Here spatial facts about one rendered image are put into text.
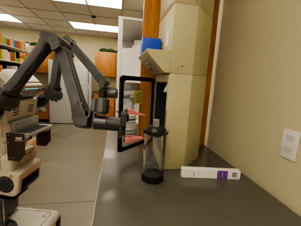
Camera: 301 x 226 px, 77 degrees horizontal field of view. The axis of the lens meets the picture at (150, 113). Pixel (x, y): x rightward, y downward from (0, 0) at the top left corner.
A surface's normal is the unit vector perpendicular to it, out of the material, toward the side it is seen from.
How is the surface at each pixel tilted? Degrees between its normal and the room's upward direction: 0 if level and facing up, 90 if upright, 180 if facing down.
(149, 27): 90
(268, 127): 90
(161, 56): 90
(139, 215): 0
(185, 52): 90
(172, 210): 0
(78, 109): 73
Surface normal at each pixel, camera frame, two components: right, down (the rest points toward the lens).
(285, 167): -0.98, -0.03
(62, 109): 0.17, 0.17
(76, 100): -0.23, -0.28
